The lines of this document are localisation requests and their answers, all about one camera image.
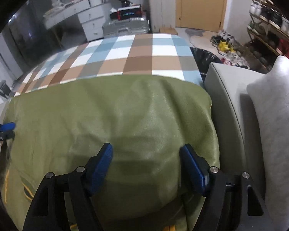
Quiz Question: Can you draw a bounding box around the grey fleece blanket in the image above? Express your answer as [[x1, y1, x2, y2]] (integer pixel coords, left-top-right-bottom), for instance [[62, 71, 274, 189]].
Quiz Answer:
[[247, 56, 289, 230]]

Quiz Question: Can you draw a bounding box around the white drawer desk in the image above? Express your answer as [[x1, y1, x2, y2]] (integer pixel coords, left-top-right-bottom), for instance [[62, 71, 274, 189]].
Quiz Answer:
[[44, 0, 112, 42]]

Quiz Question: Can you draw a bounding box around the green yellow varsity jacket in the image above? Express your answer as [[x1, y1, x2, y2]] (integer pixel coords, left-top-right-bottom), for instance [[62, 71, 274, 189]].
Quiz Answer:
[[0, 74, 221, 231]]

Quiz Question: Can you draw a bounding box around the black garbage bag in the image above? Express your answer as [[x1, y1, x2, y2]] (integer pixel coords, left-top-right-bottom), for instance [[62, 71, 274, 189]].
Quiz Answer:
[[190, 47, 222, 81]]

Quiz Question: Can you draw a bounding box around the cardboard box on floor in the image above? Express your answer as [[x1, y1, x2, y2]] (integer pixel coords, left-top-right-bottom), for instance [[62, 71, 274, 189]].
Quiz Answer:
[[159, 27, 178, 35]]

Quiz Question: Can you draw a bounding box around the black red box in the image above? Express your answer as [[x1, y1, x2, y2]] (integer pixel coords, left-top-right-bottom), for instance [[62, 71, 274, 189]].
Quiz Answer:
[[110, 5, 143, 20]]

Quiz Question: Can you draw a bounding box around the wooden shoe rack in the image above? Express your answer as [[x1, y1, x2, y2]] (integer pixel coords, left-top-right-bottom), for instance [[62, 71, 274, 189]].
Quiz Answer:
[[245, 0, 289, 73]]

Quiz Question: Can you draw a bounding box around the wooden door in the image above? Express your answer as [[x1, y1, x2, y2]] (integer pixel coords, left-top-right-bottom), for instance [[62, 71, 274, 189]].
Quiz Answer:
[[176, 0, 227, 32]]

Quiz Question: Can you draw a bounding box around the checkered bed sheet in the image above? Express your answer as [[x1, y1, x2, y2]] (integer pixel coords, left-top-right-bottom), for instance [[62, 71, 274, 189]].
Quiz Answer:
[[15, 33, 203, 96]]

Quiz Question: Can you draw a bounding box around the silver aluminium suitcase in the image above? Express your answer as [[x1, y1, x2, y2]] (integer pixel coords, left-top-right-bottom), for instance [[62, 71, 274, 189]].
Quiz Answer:
[[102, 17, 150, 38]]

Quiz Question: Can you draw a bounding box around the white tall suitcase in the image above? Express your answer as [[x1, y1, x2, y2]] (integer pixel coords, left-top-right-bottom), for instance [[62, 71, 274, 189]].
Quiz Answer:
[[149, 0, 176, 33]]

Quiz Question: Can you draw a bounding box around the grey bed frame cushion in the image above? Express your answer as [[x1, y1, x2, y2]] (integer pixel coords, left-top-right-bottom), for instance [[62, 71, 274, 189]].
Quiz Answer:
[[204, 63, 266, 196]]

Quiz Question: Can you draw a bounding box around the black refrigerator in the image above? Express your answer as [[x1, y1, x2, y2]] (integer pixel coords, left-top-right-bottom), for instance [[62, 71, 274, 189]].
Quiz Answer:
[[8, 0, 60, 67]]

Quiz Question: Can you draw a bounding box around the shoes pile on floor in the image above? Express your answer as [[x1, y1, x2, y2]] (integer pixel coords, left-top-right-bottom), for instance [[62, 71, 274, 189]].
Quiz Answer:
[[210, 30, 250, 69]]

